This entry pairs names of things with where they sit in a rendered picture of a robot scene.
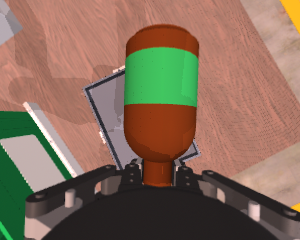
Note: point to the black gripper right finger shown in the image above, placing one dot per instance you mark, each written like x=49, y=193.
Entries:
x=281, y=220

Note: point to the brown bottle with green label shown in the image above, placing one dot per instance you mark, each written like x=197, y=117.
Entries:
x=160, y=97

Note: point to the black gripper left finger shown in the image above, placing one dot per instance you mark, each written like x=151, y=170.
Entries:
x=44, y=209

